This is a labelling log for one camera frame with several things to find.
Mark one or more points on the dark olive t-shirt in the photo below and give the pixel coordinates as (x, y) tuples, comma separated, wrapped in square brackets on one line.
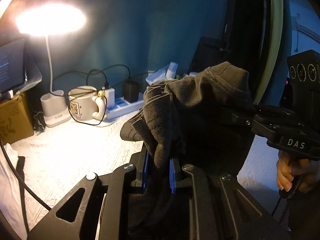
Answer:
[(191, 120)]

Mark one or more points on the right hand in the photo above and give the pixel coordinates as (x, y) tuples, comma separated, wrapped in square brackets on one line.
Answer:
[(288, 169)]

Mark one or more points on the brown cardboard box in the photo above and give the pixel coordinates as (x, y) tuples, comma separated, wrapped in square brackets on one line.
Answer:
[(15, 118)]

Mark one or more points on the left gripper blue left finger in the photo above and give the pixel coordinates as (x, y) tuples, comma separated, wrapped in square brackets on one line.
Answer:
[(140, 160)]

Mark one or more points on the white usb charger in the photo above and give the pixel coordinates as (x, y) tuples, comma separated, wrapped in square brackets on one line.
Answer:
[(110, 97)]

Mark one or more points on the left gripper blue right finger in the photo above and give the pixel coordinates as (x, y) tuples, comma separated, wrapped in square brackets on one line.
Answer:
[(178, 178)]

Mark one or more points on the cream bear mug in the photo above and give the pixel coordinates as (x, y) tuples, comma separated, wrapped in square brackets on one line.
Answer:
[(87, 103)]

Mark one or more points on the white tissue paper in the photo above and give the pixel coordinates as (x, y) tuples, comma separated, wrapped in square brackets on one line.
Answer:
[(166, 73)]

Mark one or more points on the black binder clips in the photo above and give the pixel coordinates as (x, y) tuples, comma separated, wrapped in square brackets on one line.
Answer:
[(39, 122)]

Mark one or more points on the white power strip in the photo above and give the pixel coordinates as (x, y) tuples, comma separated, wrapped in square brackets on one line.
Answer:
[(122, 107)]

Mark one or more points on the white desk lamp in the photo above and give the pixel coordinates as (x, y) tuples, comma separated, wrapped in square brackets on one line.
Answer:
[(51, 19)]

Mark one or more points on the laptop screen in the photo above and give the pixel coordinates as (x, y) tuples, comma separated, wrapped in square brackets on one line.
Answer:
[(19, 71)]

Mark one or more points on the black power adapter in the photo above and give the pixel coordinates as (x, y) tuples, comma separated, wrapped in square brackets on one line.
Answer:
[(130, 91)]

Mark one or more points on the white textured table cloth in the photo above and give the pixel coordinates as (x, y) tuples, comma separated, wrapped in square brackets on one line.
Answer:
[(55, 161)]

